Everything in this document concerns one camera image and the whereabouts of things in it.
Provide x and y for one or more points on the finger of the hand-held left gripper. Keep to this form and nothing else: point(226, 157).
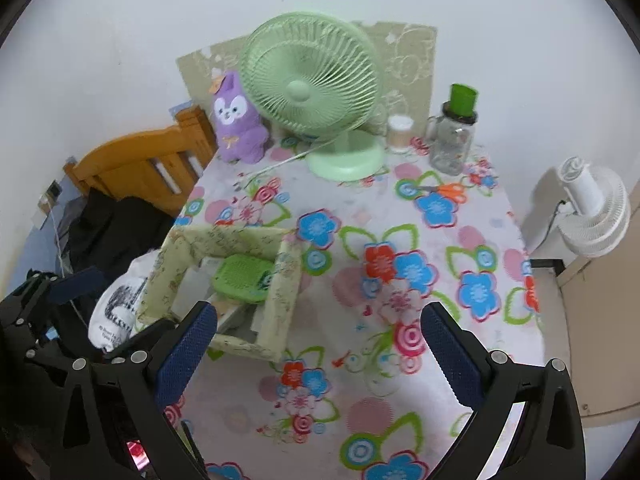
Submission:
point(77, 285)
point(147, 335)

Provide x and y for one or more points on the glass jar with green lid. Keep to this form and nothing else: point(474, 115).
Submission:
point(450, 150)

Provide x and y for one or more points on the beige wooden panel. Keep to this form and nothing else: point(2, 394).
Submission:
point(600, 335)

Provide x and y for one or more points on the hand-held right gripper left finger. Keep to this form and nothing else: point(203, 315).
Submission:
point(187, 345)

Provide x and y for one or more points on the blue wall sticker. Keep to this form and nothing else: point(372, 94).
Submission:
point(180, 108)

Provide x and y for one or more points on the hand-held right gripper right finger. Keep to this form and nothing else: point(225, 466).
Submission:
point(452, 355)

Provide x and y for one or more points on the yellow patterned storage box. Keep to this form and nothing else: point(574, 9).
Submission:
point(280, 310)

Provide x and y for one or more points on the white standing fan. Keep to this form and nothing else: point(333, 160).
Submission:
point(595, 220)

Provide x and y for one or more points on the cotton swab container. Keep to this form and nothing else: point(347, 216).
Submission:
point(400, 137)

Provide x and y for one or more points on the black clothing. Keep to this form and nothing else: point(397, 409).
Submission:
point(115, 230)

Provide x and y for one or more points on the green round speaker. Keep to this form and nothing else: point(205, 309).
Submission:
point(240, 275)

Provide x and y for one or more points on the orange scissors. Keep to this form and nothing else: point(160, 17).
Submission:
point(450, 191)

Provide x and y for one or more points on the wooden chair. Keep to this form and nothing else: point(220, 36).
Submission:
point(125, 160)

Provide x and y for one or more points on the purple plush toy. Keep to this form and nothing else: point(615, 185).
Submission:
point(237, 135)

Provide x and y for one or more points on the green desk fan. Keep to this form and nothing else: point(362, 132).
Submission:
point(300, 90)

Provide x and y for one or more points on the floral tablecloth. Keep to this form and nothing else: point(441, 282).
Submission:
point(350, 360)

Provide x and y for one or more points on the white printed bag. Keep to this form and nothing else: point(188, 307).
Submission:
point(120, 300)

